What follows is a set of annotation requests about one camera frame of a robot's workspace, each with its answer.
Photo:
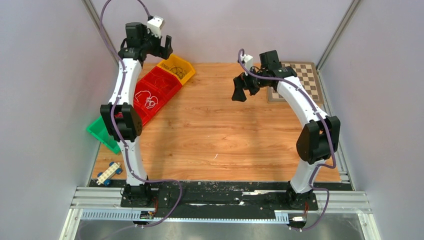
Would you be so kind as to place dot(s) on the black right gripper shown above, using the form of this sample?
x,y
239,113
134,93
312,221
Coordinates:
x,y
243,81

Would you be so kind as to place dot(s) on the red plastic bin middle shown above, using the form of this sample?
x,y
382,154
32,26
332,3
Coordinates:
x,y
148,99

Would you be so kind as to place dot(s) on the wooden chessboard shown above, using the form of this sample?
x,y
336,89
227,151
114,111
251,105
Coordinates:
x,y
307,74

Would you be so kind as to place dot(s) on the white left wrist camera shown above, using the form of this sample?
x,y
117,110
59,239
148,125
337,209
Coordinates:
x,y
155,25

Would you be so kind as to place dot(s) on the yellow plastic bin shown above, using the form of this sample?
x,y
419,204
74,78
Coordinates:
x,y
178,67

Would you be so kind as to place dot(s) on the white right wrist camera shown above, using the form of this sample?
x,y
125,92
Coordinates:
x,y
246,61

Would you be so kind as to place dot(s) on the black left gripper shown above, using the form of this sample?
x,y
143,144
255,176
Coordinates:
x,y
161,52

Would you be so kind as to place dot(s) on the small white blue toy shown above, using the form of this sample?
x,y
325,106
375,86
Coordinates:
x,y
104,178

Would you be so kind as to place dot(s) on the red plastic bin near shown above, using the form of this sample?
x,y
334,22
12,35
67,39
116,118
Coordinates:
x,y
142,117

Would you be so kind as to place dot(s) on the red plastic bin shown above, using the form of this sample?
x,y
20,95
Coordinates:
x,y
142,117
165,83
148,99

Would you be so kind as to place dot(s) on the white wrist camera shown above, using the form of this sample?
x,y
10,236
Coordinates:
x,y
246,61
155,25

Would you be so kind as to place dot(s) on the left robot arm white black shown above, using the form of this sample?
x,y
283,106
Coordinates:
x,y
131,59

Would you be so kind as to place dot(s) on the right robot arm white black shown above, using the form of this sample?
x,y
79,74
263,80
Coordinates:
x,y
319,138

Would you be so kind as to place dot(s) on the green plastic bin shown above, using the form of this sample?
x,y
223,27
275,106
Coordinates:
x,y
99,131

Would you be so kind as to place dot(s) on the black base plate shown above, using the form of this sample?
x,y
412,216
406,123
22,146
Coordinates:
x,y
165,198

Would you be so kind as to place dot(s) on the aluminium frame rail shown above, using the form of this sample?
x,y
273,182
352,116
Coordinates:
x,y
337,201

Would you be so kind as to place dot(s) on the red plastic bin far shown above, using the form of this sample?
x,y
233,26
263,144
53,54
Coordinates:
x,y
165,83

